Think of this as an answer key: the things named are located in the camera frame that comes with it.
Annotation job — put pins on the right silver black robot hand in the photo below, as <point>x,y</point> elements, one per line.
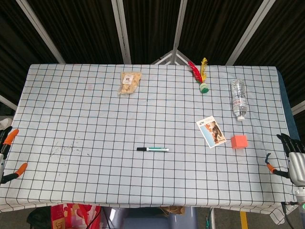
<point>296,164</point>

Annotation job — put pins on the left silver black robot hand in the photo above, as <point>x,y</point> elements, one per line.
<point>12,137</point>

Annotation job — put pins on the black marker cap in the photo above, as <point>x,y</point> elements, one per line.
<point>142,149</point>

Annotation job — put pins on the green white marker body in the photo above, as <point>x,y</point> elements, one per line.
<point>158,149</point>

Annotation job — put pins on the white rounded object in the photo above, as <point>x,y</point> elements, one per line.
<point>5,122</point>

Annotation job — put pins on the small black curved scrap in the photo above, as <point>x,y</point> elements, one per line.
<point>268,157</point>

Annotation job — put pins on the orange foam cube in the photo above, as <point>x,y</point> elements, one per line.
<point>239,142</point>

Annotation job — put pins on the blue table underlay cloth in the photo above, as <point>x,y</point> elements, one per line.
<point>286,100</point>

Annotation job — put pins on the yellow upright bar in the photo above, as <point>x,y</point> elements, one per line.
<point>243,220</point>

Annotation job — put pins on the black bag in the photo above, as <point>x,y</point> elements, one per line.
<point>39,217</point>

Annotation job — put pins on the white black checkered tablecloth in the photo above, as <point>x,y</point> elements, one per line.
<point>95,119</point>

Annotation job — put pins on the clear plastic water bottle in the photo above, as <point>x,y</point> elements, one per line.
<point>239,97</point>

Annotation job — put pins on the printed picture card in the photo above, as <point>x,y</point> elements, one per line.
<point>210,132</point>

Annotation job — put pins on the red patterned shopping bag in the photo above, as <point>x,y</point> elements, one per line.
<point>74,215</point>

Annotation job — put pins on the red yellow feather shuttlecock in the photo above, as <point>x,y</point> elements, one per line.
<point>203,87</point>

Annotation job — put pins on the clear bag of beige snacks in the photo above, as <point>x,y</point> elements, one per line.
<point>128,83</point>

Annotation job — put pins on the light wooden piece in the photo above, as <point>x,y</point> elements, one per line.
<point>172,210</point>

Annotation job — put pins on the grey plastic chair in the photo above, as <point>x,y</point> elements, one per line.
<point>147,219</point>

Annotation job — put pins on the white metal partition foot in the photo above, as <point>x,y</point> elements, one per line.
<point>166,58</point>

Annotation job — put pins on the white metal partition post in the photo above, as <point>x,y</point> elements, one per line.
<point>247,31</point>
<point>121,31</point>
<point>299,107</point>
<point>40,31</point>
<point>7,102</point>
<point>178,28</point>

